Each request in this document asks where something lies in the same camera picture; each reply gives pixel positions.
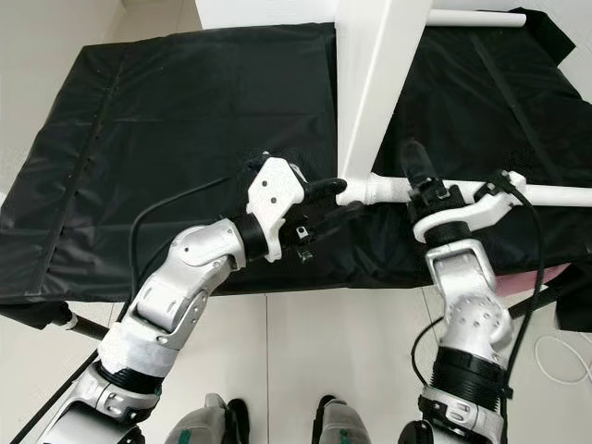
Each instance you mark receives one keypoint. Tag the black fabric table cover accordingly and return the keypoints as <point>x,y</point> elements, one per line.
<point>166,139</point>

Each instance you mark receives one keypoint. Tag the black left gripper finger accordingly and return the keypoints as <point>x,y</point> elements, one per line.
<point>338,215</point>
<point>324,188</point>

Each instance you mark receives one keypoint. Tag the grey robot left foot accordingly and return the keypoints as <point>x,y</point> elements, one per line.
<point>211,421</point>

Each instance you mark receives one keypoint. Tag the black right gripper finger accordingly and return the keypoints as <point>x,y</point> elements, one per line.
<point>416,162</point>

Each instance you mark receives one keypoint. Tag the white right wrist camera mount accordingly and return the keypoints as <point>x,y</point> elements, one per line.
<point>472,211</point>

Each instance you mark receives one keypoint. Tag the white plastic table top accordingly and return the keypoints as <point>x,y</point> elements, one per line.
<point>375,74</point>

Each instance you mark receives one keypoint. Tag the white plastic table leg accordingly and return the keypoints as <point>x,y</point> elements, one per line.
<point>472,17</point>
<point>388,190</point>

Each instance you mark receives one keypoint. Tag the pink soft item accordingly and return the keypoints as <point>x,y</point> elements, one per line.
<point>541,276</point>

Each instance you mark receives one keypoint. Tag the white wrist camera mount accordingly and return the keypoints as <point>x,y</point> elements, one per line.
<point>277,190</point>
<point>472,211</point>

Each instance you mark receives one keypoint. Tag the grey robot foot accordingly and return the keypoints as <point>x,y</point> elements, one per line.
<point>211,421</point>
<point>347,421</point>

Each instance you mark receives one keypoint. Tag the grey metal table leg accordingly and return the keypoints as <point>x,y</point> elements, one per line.
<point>541,296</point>

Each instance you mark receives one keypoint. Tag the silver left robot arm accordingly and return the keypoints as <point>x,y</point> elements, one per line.
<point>194,268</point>

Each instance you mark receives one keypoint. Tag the grey robot right foot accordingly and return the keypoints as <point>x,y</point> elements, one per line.
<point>347,421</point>

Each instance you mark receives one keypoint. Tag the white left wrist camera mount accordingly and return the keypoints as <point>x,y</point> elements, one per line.
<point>277,190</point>

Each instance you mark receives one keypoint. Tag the black metal frame rod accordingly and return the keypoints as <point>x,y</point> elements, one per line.
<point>83,326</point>

